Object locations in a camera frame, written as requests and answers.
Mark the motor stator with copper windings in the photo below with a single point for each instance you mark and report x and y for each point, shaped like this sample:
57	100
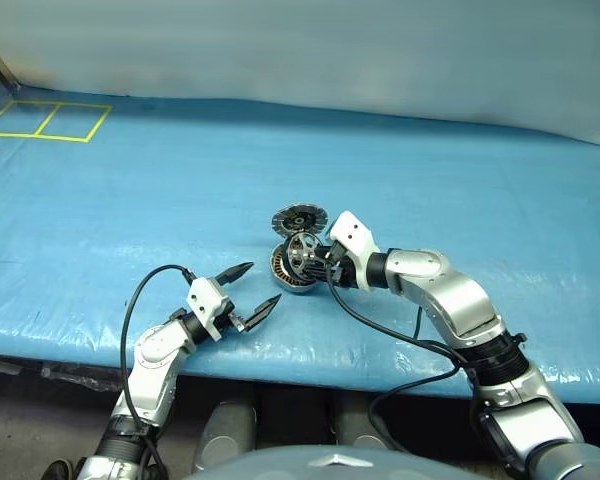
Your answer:
279	272

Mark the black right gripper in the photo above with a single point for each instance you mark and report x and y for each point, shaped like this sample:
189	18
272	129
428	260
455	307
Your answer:
342	270

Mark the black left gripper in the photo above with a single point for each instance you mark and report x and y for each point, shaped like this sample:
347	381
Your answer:
235	322

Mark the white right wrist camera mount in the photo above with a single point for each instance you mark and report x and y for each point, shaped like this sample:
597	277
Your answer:
355	235

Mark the grey rounded shape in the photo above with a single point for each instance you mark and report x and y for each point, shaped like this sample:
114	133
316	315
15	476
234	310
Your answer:
225	435
362	425

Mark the blue table cover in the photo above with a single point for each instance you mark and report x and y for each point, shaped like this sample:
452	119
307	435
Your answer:
300	165

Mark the yellow tape double square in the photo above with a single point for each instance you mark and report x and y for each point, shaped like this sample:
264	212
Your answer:
60	103

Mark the grey robot torso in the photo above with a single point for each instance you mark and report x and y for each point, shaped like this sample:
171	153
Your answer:
330	465

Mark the silver spoked motor bell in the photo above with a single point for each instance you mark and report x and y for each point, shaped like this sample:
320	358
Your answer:
302	252

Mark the black rounded object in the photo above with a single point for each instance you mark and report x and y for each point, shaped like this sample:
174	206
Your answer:
60	471

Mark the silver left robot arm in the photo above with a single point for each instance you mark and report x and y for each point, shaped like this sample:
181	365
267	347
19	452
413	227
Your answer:
155	360

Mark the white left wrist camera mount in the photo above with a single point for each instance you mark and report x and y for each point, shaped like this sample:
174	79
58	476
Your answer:
207	300

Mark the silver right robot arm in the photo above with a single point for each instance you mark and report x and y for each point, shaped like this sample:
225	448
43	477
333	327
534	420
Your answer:
455	300

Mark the clear plastic film bundle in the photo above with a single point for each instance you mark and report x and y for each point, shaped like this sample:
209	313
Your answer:
80	379

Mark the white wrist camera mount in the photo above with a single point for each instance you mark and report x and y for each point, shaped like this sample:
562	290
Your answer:
207	300
355	235

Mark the silver segmented motor disc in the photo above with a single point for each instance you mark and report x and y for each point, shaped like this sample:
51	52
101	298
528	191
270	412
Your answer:
297	217

